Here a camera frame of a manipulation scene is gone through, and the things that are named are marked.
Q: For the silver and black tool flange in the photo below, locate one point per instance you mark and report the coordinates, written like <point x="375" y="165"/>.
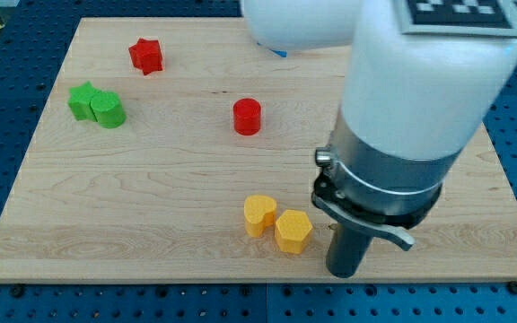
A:
<point x="373" y="194"/>

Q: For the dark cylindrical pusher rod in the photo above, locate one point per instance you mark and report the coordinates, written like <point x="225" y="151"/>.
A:
<point x="346" y="251"/>

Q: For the yellow hexagon block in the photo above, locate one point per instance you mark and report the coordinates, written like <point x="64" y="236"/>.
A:
<point x="293" y="230"/>

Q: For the blue block behind arm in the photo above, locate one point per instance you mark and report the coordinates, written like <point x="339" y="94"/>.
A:
<point x="280" y="53"/>

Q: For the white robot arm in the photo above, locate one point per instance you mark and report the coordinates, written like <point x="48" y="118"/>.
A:
<point x="421" y="78"/>

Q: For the yellow heart block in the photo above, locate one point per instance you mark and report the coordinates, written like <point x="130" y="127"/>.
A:
<point x="259" y="213"/>

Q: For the red cylinder block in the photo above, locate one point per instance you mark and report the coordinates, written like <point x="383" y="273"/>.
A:
<point x="246" y="116"/>

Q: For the fiducial marker tag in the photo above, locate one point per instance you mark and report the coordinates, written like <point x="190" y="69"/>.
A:
<point x="484" y="18"/>

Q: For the wooden board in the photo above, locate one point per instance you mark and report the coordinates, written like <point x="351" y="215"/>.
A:
<point x="159" y="199"/>

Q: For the green cylinder block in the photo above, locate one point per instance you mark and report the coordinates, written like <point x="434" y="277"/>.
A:
<point x="108" y="110"/>

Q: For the red star block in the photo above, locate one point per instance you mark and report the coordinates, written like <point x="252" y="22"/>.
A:
<point x="146" y="55"/>

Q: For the green star block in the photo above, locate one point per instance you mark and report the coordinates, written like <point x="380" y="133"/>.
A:
<point x="80" y="101"/>

